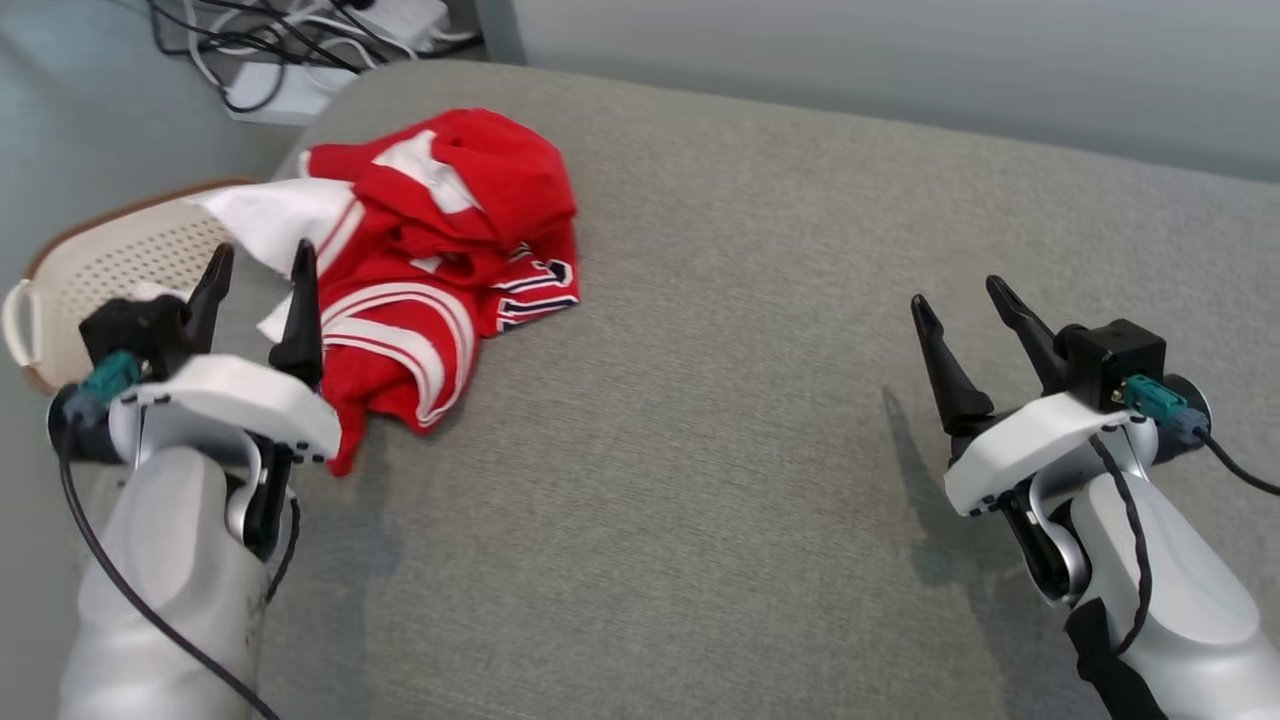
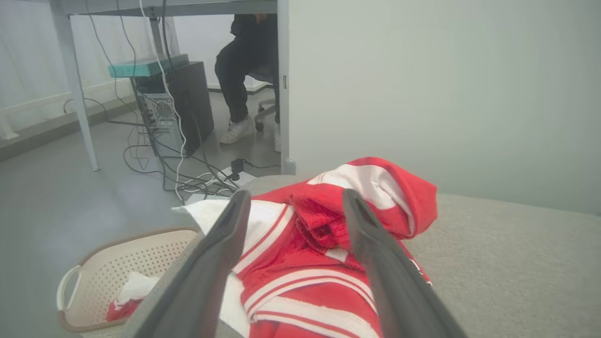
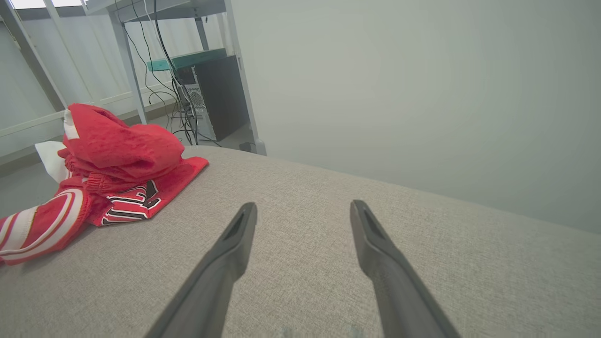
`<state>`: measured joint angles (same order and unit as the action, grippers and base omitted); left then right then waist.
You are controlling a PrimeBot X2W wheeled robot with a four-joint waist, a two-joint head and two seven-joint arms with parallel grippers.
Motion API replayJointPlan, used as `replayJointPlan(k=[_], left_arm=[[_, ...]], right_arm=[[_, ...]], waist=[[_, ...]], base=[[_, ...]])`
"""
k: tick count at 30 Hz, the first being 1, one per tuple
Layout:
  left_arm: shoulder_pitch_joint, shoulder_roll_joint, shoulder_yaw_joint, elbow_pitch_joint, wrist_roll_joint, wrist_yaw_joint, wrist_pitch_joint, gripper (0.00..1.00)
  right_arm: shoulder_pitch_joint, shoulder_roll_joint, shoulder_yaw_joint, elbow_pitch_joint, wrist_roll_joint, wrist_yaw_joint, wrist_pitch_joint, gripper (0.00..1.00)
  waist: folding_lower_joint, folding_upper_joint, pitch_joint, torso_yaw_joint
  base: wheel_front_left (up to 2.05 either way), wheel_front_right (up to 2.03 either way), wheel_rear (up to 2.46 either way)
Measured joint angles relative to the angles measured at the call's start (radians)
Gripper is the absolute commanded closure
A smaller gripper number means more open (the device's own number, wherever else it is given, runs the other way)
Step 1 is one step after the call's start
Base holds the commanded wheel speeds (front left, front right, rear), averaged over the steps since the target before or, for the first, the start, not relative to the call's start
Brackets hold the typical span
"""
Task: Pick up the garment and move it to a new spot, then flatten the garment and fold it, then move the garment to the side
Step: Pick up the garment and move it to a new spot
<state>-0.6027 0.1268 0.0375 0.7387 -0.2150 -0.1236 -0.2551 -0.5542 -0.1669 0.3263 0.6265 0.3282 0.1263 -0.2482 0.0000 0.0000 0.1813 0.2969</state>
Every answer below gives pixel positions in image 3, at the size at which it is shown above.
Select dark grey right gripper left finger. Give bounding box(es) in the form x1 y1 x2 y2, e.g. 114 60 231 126
146 202 258 338

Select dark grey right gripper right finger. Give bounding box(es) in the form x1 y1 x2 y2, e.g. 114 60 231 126
349 200 461 338

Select red shorts with white stripe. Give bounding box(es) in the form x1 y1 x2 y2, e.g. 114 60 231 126
57 103 186 195

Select red Bulls basketball jersey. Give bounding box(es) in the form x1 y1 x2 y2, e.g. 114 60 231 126
0 141 209 266

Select black computer tower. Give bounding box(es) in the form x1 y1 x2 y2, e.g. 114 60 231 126
181 55 249 141

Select white partition panel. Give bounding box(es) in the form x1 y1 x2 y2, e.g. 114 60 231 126
230 0 601 235

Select teal flat box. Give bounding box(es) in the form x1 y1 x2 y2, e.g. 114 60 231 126
146 48 228 72

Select grey partition post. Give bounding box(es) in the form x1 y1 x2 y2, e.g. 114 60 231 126
224 0 267 156

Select white metal desk frame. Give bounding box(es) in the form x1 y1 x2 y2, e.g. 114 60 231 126
85 0 226 125

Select white wall railing frame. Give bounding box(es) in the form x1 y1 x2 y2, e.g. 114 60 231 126
0 0 177 141

